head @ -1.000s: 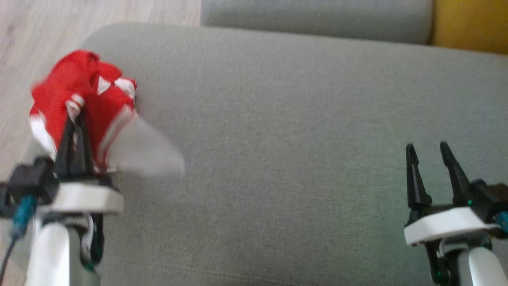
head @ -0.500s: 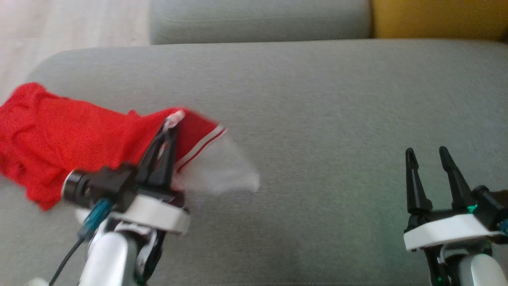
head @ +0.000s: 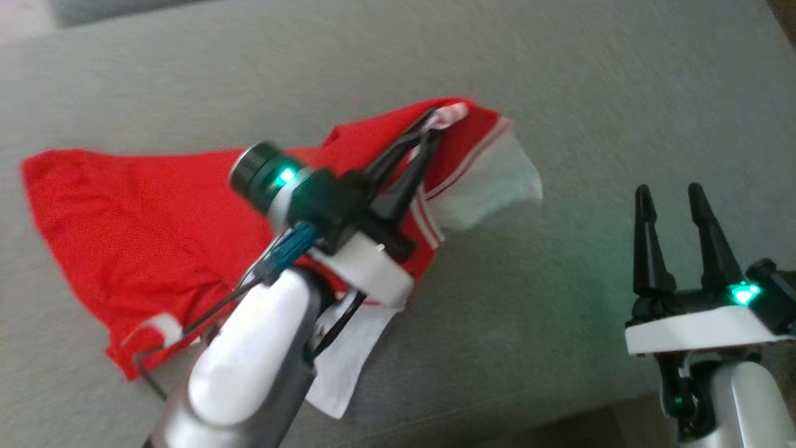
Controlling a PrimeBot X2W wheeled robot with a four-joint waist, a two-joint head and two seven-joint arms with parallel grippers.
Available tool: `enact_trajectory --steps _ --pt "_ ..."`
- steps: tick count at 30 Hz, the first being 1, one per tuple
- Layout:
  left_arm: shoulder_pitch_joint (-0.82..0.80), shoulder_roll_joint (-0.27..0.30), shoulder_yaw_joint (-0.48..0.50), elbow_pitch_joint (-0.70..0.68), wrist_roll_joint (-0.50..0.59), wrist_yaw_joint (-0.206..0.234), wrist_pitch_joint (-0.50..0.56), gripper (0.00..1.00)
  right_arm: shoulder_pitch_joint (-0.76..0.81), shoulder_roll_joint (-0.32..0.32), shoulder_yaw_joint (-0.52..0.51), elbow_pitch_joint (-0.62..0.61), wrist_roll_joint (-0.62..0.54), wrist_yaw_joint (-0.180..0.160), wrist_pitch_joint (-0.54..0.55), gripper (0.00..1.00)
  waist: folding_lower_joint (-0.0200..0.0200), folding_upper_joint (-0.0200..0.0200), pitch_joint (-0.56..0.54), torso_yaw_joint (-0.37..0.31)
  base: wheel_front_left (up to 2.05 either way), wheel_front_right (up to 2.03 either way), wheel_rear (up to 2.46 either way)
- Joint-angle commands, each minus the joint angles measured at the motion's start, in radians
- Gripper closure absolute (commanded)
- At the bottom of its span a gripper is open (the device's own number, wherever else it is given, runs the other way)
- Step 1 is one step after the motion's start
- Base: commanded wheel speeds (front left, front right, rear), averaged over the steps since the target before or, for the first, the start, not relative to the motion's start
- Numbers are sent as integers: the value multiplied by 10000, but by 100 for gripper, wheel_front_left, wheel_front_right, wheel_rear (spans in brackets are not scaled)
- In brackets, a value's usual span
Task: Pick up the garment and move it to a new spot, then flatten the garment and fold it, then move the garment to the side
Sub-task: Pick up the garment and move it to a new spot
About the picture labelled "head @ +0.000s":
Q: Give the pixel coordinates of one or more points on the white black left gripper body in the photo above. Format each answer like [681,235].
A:
[367,274]

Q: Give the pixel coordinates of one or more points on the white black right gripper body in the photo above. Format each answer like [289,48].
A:
[703,330]

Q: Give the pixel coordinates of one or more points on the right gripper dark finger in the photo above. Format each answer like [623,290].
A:
[714,249]
[648,249]

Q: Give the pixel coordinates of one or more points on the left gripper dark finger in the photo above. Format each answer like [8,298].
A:
[404,193]
[395,155]

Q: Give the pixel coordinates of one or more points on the red jersey with white sleeves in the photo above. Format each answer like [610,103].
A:
[124,218]

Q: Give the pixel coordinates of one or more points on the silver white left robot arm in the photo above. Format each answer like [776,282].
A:
[249,348]

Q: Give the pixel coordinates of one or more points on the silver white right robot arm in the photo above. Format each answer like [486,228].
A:
[746,404]

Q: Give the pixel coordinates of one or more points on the grey sofa seat cushion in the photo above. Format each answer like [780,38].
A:
[559,62]

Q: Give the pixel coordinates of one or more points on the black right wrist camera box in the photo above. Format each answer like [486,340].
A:
[774,292]

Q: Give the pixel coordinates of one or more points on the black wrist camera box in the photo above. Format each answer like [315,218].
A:
[329,199]
[774,292]

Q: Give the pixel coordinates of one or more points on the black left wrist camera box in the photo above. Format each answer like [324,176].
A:
[329,199]

